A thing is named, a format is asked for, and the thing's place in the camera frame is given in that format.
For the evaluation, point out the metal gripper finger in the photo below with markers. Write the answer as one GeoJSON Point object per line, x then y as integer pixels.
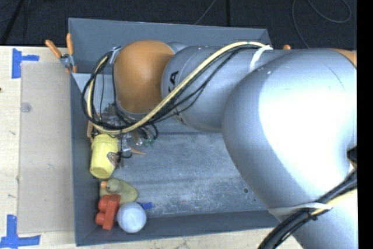
{"type": "Point", "coordinates": [113, 158]}
{"type": "Point", "coordinates": [136, 151]}

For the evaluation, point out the yellow plastic cup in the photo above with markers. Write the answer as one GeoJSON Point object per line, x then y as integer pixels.
{"type": "Point", "coordinates": [100, 156]}

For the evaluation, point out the yellow rubber duck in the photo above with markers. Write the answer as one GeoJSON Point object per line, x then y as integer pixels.
{"type": "Point", "coordinates": [122, 191]}

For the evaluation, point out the red toy building block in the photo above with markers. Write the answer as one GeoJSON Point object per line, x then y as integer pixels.
{"type": "Point", "coordinates": [108, 211]}

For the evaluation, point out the grey metal bin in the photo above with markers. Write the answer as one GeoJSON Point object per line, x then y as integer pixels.
{"type": "Point", "coordinates": [186, 172]}

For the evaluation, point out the blue flat piece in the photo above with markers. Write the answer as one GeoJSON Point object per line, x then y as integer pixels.
{"type": "Point", "coordinates": [147, 206]}

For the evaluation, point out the white ball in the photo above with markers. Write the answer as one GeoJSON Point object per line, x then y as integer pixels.
{"type": "Point", "coordinates": [131, 218]}

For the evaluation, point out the pale wood flat board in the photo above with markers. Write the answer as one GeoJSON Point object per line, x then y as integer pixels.
{"type": "Point", "coordinates": [43, 140]}

